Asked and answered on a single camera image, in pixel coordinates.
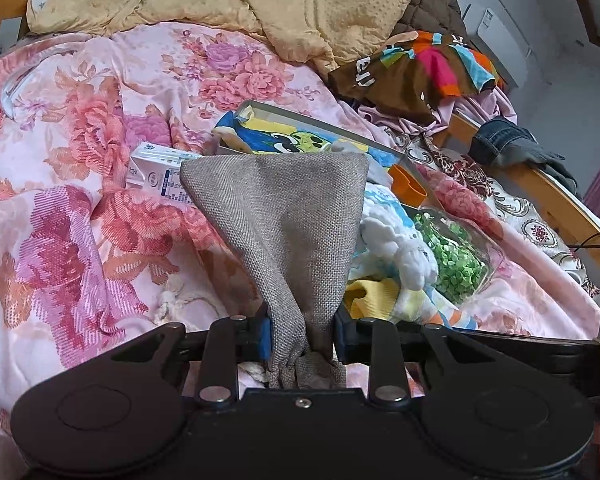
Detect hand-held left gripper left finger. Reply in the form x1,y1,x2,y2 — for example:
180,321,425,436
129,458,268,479
110,315,274,406

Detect brown colourful striped garment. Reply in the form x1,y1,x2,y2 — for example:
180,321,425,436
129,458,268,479
328,30,498,113

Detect blue jeans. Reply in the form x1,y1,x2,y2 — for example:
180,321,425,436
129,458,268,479
469,116,538,166

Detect clear bag of green beads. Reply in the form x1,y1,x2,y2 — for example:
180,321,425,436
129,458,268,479
410,207,503,306

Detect grey drawstring bag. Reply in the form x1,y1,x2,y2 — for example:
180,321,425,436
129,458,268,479
152,152,371,391

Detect grey face mask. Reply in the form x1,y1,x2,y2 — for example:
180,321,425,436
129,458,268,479
365,152,398,186

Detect wooden bed frame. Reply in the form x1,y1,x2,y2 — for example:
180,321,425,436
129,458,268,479
0,0,600,268

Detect white fluffy cloth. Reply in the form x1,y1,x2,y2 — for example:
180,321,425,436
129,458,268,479
360,202,438,291

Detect pastel striped baby cloth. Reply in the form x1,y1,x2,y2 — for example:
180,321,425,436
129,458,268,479
390,285,476,331

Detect blue yellow cartoon cloth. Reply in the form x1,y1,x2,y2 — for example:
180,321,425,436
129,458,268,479
212,110,401,171

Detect thin black cable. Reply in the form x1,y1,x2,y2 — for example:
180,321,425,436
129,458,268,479
567,232,600,252

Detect white blue carton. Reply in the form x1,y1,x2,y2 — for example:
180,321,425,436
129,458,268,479
125,142,201,208

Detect orange cup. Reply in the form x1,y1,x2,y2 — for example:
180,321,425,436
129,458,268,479
387,162,428,208

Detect brown quilted coat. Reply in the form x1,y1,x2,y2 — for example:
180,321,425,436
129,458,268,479
397,0,463,38

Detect dark grey garment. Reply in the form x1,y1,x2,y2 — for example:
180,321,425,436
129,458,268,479
525,142,581,196

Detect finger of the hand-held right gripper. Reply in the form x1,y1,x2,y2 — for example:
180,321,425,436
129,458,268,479
462,331,600,396

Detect pink floral blanket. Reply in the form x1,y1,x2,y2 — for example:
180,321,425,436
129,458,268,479
0,22,600,441

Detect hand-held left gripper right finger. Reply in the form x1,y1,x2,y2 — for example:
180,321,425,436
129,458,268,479
332,310,481,407

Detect white air conditioner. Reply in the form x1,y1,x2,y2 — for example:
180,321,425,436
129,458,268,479
462,5,528,88

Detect pale pink garment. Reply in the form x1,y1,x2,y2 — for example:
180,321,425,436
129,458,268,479
357,87,518,141

